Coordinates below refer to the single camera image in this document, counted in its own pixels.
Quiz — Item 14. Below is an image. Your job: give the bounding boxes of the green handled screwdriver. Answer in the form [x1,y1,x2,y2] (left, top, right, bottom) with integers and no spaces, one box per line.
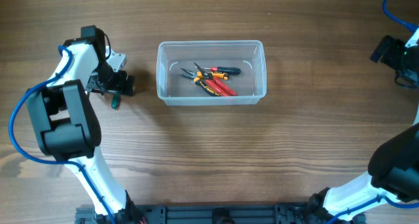
[111,92,121,109]

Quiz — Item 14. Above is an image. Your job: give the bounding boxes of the orange black pliers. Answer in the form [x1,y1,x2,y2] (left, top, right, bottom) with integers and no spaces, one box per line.
[179,68,229,96]

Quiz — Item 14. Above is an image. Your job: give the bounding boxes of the red handled snips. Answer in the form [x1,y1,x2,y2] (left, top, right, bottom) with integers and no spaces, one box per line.
[194,62,238,96]

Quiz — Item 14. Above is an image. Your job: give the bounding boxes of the red black screwdriver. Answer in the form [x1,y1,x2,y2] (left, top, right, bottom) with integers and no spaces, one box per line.
[204,67,242,75]

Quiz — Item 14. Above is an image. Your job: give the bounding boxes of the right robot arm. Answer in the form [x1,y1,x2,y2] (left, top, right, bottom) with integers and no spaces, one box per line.
[304,33,418,223]

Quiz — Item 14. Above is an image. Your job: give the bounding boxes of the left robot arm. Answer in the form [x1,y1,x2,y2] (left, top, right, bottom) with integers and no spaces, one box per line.
[22,26,147,223]

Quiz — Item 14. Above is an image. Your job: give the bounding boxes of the clear plastic container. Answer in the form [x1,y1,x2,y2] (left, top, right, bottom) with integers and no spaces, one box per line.
[156,40,267,106]

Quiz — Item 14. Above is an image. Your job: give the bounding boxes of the left blue cable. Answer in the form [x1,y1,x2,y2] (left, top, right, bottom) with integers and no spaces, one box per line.
[8,45,117,224]

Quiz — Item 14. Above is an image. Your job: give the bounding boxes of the blue cable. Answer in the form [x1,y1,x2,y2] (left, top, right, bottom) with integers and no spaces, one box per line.
[8,45,117,224]
[323,0,419,224]

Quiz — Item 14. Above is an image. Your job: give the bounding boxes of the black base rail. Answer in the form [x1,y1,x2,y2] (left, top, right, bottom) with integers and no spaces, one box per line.
[75,202,366,224]

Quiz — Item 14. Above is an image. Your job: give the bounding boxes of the right blue cable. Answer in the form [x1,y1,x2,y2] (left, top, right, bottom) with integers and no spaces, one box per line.
[323,0,419,224]

